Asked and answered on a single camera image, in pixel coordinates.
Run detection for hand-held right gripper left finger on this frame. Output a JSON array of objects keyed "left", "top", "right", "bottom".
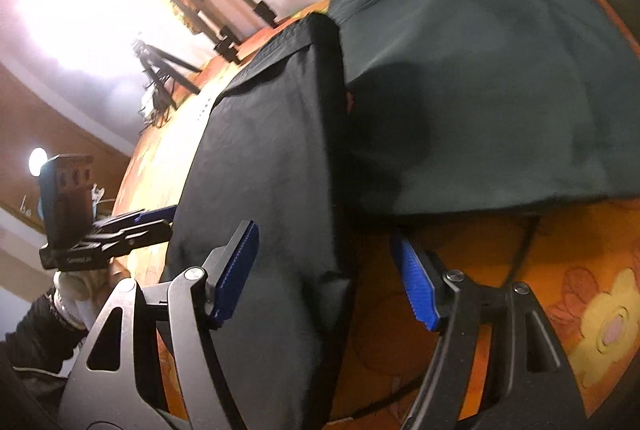
[{"left": 60, "top": 219, "right": 261, "bottom": 430}]

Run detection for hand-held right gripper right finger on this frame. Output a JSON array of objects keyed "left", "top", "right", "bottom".
[{"left": 391, "top": 229, "right": 587, "bottom": 430}]

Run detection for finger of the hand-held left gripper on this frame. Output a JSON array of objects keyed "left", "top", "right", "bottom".
[
  {"left": 94, "top": 219, "right": 174, "bottom": 258},
  {"left": 92, "top": 204, "right": 180, "bottom": 234}
]

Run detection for black pants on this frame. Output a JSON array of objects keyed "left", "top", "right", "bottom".
[{"left": 160, "top": 0, "right": 640, "bottom": 426}]

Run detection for person's left forearm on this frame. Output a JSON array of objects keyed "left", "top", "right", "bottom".
[{"left": 0, "top": 294, "right": 87, "bottom": 383}]

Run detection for person's left hand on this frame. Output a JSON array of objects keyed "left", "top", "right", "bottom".
[{"left": 52, "top": 261, "right": 124, "bottom": 331}]

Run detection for round lamp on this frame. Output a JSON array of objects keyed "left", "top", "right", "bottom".
[{"left": 27, "top": 147, "right": 49, "bottom": 174}]

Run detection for small black tripod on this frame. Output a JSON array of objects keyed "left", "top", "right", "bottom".
[{"left": 131, "top": 37, "right": 202, "bottom": 112}]

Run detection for orange floral tablecloth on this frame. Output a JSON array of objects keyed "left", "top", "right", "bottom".
[{"left": 112, "top": 0, "right": 640, "bottom": 426}]

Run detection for black cable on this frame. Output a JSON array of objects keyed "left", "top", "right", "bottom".
[{"left": 350, "top": 213, "right": 544, "bottom": 417}]

